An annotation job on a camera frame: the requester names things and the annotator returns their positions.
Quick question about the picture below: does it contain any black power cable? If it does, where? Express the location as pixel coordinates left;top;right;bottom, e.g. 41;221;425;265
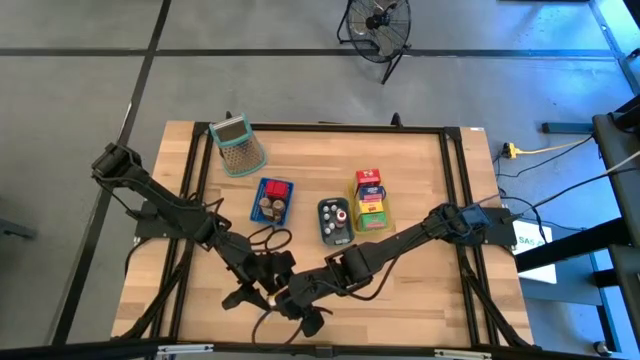
494;166;640;216

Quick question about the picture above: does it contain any grey-teal plastic basket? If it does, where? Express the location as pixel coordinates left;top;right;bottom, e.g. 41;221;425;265
316;196;356;247

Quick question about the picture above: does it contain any teal-framed metal box grater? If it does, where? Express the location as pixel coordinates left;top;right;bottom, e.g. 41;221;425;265
208;112;268;179

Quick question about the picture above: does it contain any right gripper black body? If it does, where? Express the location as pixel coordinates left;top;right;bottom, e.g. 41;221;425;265
272;269;335;338

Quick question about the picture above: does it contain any black floor fan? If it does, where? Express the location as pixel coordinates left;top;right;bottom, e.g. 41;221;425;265
335;0;413;86

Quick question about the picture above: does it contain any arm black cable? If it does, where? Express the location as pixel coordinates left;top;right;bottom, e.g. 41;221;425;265
248;224;294;254
250;308;307;347

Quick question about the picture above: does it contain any yellow plastic basket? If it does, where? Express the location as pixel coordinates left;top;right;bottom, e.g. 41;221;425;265
348;169;396;236

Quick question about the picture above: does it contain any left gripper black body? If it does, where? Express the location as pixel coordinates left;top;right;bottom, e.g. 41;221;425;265
221;248;298;311

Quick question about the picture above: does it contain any blue plastic basket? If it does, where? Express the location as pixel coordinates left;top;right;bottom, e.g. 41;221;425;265
249;177;296;227

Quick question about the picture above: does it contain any green packaged sponge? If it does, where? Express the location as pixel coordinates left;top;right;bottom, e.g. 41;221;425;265
359;212;389;232

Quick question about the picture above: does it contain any yellow power plug cord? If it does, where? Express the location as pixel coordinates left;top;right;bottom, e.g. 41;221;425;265
502;134;595;160

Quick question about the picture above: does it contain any white printed sign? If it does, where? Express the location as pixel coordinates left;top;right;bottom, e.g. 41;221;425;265
512;219;558;285

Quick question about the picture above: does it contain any blue metal bar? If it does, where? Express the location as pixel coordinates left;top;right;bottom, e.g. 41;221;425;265
541;121;596;135

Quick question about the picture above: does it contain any red spice jar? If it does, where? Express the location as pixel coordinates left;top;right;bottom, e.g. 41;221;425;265
264;179;290;200

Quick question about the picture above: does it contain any black aluminium table frame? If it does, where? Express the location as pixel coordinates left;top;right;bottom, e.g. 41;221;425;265
117;110;536;351

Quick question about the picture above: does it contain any blue Frosted Flakes box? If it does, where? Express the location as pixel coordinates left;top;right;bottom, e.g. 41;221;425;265
358;185;387;202

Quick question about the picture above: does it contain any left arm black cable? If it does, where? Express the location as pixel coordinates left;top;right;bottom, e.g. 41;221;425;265
248;224;294;254

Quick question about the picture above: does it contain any black rig beam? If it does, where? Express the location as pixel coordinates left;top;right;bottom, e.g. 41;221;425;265
0;338;640;360

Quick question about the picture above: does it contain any red Froot Loops box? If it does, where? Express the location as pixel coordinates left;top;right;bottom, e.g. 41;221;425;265
355;168;382;189

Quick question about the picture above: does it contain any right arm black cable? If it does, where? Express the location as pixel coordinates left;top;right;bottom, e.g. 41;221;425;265
250;308;307;347

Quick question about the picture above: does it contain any white cable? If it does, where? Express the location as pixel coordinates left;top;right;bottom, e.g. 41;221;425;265
602;149;640;176

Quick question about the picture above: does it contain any dark grey side table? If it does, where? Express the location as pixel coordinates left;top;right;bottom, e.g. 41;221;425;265
592;94;640;360

